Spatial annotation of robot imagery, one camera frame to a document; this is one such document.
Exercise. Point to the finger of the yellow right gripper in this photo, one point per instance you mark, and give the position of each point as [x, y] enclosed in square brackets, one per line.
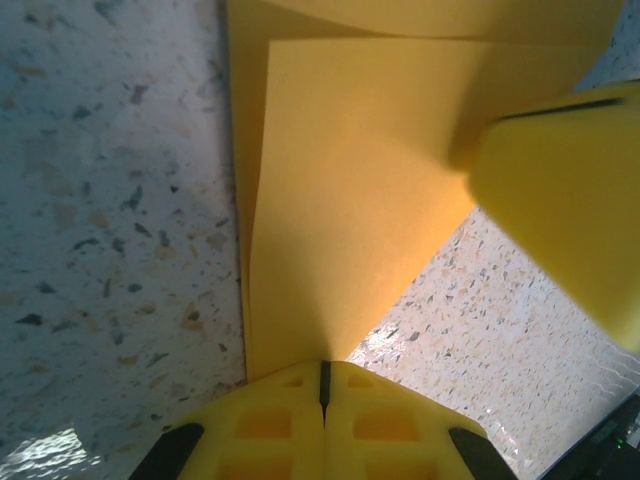
[620, 91]
[575, 200]

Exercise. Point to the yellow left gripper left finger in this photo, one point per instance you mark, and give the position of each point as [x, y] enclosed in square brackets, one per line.
[220, 450]

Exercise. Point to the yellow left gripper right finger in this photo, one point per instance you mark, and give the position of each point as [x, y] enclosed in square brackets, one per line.
[425, 450]

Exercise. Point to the yellow paper sheet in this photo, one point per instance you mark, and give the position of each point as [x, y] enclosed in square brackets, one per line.
[350, 175]

